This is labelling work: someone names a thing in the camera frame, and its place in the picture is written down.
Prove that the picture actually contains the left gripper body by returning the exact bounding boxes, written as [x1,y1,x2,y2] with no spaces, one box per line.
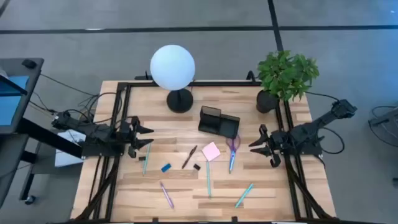
[119,115,141,159]

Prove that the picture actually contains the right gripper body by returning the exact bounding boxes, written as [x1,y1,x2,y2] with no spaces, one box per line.
[258,123,285,168]

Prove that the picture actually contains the teal pencil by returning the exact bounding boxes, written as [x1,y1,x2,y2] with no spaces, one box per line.
[206,161,213,198]
[234,183,254,208]
[142,142,152,177]

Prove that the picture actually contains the purple handled scissors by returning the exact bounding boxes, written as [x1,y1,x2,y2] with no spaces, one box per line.
[226,134,241,174]

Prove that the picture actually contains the black pen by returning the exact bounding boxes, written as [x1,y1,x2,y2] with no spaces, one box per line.
[182,145,198,170]

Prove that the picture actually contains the pink sticky note pad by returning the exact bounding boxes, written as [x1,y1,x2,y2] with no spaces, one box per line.
[201,141,221,162]

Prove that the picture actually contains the black mesh desk organizer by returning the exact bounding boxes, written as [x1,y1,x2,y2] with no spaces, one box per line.
[198,105,241,139]

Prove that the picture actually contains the purple pen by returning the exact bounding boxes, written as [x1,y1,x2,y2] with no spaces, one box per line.
[159,181,175,209]

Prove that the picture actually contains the green potted plant black pot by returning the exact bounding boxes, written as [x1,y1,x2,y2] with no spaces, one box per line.
[256,49,320,114]

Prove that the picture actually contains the white globe lamp black base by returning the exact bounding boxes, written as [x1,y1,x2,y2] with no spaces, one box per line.
[150,44,196,113]

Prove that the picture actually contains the white paper box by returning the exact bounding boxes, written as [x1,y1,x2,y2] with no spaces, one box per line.
[54,129,86,168]

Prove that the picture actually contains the blue monitor screen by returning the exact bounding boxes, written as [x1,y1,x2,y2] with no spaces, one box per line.
[0,74,30,126]

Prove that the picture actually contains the dark grey side desk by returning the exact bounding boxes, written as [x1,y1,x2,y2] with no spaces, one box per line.
[0,57,85,206]

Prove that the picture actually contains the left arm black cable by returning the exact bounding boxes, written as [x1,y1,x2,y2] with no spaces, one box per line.
[76,91,139,131]

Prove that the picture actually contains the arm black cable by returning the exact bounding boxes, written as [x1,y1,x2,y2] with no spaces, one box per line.
[322,126,346,156]
[76,91,139,131]

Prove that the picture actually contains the black power cable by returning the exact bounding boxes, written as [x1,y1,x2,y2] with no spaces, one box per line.
[306,91,341,102]

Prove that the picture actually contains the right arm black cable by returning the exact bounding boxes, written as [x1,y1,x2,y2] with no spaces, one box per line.
[322,126,346,156]

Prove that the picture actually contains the black aluminium table frame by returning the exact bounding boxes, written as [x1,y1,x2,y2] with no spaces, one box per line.
[46,79,386,224]

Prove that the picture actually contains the black floor stand with cables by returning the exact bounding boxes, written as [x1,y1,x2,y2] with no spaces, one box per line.
[368,105,398,147]

